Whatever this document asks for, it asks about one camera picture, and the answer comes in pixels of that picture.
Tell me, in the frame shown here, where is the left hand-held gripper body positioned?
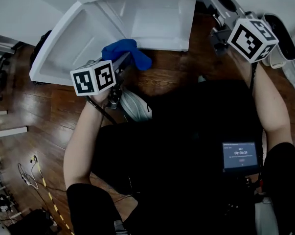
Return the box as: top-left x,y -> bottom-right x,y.
70,59 -> 126,110

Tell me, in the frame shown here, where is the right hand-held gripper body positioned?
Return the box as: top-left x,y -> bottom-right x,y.
209,11 -> 280,64

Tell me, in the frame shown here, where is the blue cloth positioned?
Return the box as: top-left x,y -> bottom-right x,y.
101,38 -> 153,71

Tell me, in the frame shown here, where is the white water dispenser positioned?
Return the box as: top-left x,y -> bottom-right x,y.
29,0 -> 201,86

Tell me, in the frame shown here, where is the person's right forearm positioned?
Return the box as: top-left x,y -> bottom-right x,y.
230,49 -> 294,154

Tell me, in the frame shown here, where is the person's left forearm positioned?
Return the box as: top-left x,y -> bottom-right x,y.
63,91 -> 112,188

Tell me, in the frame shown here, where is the beige bin with black liner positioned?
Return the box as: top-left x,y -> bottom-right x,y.
261,13 -> 295,70

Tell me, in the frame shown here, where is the person's left white sneaker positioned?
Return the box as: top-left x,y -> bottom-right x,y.
119,87 -> 153,122

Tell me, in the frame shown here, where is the black trash bag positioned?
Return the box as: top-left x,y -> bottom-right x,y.
29,29 -> 52,85

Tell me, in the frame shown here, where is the white desk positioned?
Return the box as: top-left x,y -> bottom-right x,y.
0,110 -> 28,140

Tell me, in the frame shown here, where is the person's black clothing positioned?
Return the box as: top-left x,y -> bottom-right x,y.
66,78 -> 295,235

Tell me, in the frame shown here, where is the black chest screen device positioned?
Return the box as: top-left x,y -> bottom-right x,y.
222,142 -> 259,173

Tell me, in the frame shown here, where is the white earphone cable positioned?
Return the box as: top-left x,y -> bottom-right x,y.
18,155 -> 39,190

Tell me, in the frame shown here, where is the grey harness strap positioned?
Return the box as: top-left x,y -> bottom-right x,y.
113,219 -> 128,235

